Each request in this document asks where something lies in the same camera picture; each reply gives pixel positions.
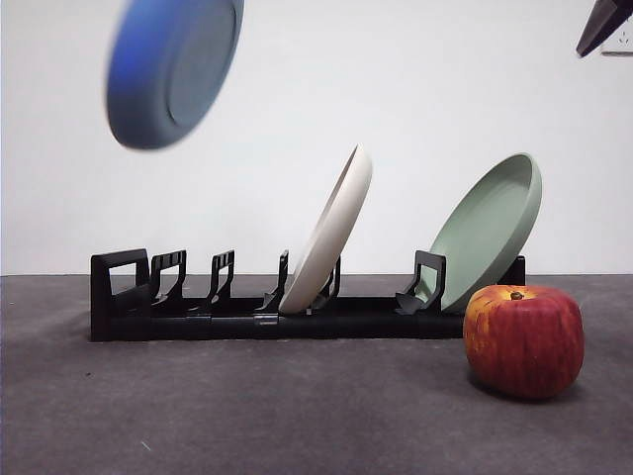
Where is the red yellow apple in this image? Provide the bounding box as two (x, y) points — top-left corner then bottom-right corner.
(463, 284), (586, 401)

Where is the cream white round plate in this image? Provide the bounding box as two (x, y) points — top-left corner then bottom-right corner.
(278, 143), (374, 315)

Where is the pale green round plate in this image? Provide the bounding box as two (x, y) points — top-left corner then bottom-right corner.
(428, 151), (544, 315)

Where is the blue round plate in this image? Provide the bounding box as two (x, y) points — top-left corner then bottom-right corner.
(106, 0), (246, 151)

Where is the black plastic plate rack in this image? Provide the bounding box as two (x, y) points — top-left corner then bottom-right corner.
(89, 248), (527, 342)

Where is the white wall socket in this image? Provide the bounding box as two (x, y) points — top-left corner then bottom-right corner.
(600, 28), (633, 56)

